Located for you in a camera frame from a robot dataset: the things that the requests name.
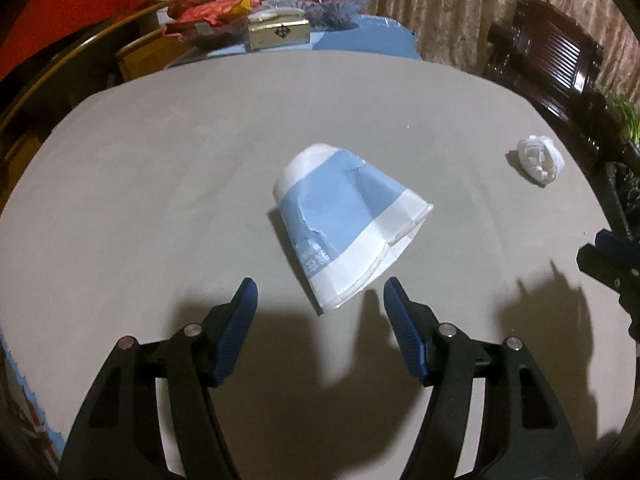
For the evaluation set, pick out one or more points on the clear plastic bag with fruit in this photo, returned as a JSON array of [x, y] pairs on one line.
[[325, 10]]

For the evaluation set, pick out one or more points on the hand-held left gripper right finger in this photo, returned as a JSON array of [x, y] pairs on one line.
[[407, 335]]

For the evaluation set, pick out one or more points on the gold box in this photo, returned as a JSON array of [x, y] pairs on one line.
[[279, 35]]

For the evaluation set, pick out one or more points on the beige patterned curtain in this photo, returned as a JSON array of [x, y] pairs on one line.
[[450, 5]]

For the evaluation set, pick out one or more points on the red cloth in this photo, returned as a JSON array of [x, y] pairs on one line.
[[60, 5]]

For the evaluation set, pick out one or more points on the dark wooden armchair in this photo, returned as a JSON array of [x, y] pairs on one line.
[[555, 55]]

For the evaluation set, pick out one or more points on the blue tablecloth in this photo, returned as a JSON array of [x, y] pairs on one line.
[[360, 40]]

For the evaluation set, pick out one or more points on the crumpled white tissue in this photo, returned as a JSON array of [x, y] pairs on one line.
[[540, 160]]

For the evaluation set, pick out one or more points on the red snack packet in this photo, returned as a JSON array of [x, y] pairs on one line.
[[222, 10]]

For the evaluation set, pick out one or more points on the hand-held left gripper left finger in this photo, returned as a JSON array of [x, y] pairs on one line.
[[234, 335]]

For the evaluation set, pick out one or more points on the yellow wooden stool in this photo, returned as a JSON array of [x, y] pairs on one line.
[[145, 57]]

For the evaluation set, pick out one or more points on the trash bin with black bag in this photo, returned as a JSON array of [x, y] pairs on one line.
[[631, 185]]

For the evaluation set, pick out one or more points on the blue and white paper cup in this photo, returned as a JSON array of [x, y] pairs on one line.
[[340, 210]]

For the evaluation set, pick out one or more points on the green potted plant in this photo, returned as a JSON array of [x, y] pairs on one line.
[[629, 117]]

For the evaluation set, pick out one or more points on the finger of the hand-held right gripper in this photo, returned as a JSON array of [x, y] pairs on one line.
[[612, 241], [597, 262]]

